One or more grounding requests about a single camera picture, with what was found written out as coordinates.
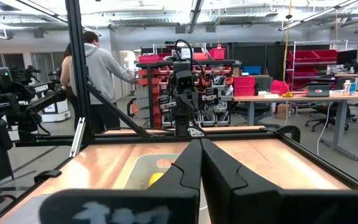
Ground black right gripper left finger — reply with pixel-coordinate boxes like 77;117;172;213
39;139;203;224

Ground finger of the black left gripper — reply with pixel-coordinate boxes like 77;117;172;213
180;90;188;118
187;90;196;118

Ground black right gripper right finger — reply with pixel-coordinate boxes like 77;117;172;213
201;138;358;224

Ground translucent plastic tupperware container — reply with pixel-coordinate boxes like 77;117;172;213
123;153;183;190

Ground yellow toy lemon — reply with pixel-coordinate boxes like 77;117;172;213
149;172;165;187

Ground black shelf with red bins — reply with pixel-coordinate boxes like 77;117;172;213
134;46;242;129

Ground cardboard box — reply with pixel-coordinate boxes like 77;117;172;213
275;103;291;120

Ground wooden top desk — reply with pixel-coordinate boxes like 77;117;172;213
233;91;358;161

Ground person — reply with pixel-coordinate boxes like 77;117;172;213
82;30;137;134
60;42;78;125

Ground grey cloth mat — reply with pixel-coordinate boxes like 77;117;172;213
9;193;51;224

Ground metal rack with red bins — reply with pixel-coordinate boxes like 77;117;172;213
287;39;339;91

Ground black office chair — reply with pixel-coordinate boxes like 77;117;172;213
305;102;351;133

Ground grey laptop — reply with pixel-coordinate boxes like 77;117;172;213
306;84;331;98

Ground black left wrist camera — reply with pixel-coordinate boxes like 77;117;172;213
176;70;195;91

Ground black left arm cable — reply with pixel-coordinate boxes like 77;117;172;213
174;39;204;82

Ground silver frame bracket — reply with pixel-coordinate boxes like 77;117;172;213
69;117;86;158

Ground yellow hanging cable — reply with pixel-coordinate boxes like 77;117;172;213
282;0;294;98

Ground white desk cable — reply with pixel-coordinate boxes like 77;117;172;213
316;101;333;156

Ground black aluminium rig frame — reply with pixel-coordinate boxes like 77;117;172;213
0;0;358;224

